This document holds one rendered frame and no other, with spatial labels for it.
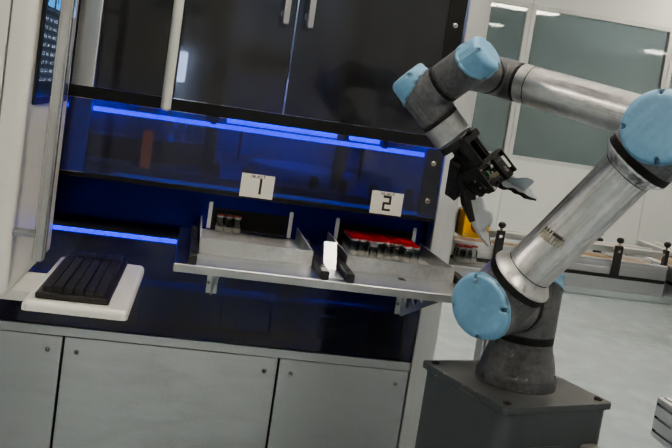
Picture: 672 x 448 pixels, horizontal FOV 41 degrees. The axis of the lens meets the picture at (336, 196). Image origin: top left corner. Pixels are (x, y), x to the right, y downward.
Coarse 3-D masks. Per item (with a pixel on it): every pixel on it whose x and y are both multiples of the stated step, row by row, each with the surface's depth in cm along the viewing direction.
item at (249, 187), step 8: (248, 176) 228; (256, 176) 228; (264, 176) 228; (248, 184) 228; (256, 184) 228; (264, 184) 229; (272, 184) 229; (240, 192) 228; (248, 192) 228; (256, 192) 229; (264, 192) 229; (272, 192) 229
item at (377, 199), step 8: (376, 192) 233; (384, 192) 233; (376, 200) 233; (384, 200) 234; (392, 200) 234; (400, 200) 234; (376, 208) 234; (384, 208) 234; (392, 208) 234; (400, 208) 235; (400, 216) 235
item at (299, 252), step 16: (208, 240) 202; (224, 240) 203; (240, 240) 226; (256, 240) 229; (272, 240) 233; (288, 240) 237; (304, 240) 221; (240, 256) 204; (256, 256) 204; (272, 256) 205; (288, 256) 205; (304, 256) 206
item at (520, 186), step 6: (510, 180) 172; (516, 180) 171; (522, 180) 171; (528, 180) 170; (498, 186) 173; (504, 186) 172; (510, 186) 173; (516, 186) 173; (522, 186) 173; (528, 186) 172; (516, 192) 174; (522, 192) 173; (528, 192) 174; (528, 198) 175; (534, 198) 174
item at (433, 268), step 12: (420, 252) 243; (432, 252) 231; (348, 264) 208; (360, 264) 208; (372, 264) 209; (384, 264) 209; (396, 264) 209; (408, 264) 210; (420, 264) 210; (432, 264) 230; (444, 264) 219; (408, 276) 210; (420, 276) 211; (432, 276) 211; (444, 276) 211
